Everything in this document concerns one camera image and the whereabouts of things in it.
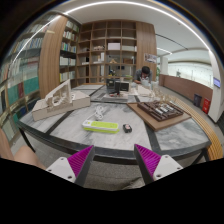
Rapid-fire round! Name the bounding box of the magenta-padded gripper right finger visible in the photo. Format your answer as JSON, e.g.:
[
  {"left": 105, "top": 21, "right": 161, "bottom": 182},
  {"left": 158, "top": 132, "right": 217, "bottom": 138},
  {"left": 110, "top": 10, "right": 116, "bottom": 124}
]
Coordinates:
[{"left": 133, "top": 143, "right": 184, "bottom": 185}]

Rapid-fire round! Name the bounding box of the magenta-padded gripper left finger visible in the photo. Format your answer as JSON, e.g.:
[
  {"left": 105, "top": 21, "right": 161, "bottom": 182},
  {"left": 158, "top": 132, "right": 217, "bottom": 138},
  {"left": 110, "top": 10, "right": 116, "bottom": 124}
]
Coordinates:
[{"left": 44, "top": 144, "right": 96, "bottom": 187}]

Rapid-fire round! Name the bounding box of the black charger block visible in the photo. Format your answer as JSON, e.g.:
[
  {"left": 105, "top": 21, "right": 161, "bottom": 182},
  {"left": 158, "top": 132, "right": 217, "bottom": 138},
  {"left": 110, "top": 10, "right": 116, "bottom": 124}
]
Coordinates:
[{"left": 122, "top": 123, "right": 133, "bottom": 134}]

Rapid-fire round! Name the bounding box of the person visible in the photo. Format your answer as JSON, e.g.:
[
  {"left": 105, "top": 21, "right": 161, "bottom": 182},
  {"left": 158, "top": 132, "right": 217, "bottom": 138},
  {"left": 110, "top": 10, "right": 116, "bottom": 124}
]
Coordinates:
[
  {"left": 0, "top": 128, "right": 46, "bottom": 169},
  {"left": 133, "top": 65, "right": 154, "bottom": 84}
]

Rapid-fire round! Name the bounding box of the brown architectural model, wooden board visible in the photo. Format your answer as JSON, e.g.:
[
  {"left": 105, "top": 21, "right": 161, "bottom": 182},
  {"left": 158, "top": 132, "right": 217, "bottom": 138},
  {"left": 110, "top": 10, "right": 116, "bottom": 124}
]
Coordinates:
[{"left": 126, "top": 93, "right": 193, "bottom": 132}]

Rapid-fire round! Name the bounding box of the green and white power strip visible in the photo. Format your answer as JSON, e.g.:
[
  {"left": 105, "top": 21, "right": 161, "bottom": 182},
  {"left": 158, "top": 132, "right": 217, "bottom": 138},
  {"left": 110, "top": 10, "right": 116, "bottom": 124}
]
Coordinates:
[{"left": 81, "top": 119, "right": 120, "bottom": 134}]

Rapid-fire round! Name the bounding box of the curved wooden slat bench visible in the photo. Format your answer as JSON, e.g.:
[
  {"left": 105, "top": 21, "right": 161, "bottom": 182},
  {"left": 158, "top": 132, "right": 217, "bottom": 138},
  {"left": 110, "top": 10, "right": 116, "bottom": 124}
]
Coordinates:
[{"left": 171, "top": 96, "right": 224, "bottom": 161}]

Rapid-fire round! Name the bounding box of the white architectural model, beige base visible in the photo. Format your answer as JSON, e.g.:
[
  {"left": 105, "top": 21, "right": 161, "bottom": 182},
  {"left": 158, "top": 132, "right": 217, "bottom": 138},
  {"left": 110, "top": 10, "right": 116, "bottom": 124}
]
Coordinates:
[{"left": 31, "top": 78, "right": 92, "bottom": 122}]

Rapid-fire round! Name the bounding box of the dark bin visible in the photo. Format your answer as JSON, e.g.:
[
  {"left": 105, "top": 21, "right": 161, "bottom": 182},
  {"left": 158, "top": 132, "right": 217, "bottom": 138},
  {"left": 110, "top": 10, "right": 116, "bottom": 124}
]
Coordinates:
[{"left": 193, "top": 93, "right": 203, "bottom": 108}]

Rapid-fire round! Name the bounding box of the small white building model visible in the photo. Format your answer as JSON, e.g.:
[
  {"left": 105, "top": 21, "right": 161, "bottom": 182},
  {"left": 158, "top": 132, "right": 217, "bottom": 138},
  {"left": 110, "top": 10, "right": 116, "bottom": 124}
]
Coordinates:
[{"left": 137, "top": 84, "right": 156, "bottom": 98}]

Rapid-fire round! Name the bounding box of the black box display model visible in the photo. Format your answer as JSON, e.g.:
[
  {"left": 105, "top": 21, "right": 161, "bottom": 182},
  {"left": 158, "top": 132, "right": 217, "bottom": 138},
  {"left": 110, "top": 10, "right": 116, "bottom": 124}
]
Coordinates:
[{"left": 105, "top": 77, "right": 131, "bottom": 94}]

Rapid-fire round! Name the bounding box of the glass-fronted bookcase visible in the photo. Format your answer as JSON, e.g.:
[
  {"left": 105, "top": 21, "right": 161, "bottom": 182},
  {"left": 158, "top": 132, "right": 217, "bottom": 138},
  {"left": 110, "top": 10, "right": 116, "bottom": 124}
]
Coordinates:
[{"left": 0, "top": 19, "right": 46, "bottom": 141}]

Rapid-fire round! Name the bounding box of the dark shelf unit with books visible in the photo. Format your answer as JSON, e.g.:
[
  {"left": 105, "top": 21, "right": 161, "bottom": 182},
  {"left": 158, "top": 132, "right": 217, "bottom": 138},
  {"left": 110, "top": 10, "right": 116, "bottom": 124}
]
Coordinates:
[{"left": 59, "top": 19, "right": 81, "bottom": 84}]

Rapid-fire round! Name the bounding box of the coiled white power cable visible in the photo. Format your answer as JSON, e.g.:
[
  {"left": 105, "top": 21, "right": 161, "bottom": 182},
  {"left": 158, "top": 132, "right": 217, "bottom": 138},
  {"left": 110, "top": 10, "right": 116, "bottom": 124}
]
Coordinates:
[{"left": 93, "top": 104, "right": 106, "bottom": 122}]

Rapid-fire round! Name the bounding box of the wall-mounted screen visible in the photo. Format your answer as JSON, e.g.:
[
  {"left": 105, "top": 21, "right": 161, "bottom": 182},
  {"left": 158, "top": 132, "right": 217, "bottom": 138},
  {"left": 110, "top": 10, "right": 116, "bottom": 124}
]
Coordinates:
[{"left": 213, "top": 77, "right": 222, "bottom": 89}]

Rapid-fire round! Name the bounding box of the wall poster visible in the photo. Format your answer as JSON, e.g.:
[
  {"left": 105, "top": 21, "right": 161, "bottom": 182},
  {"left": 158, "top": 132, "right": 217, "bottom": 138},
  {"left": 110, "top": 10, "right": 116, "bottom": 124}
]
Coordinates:
[{"left": 143, "top": 53, "right": 158, "bottom": 64}]

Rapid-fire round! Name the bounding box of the wooden wall shelf unit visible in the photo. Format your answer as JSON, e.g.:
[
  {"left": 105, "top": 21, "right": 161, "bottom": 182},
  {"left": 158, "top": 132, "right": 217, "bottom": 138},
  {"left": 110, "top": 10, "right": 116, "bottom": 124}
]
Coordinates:
[{"left": 75, "top": 20, "right": 138, "bottom": 86}]

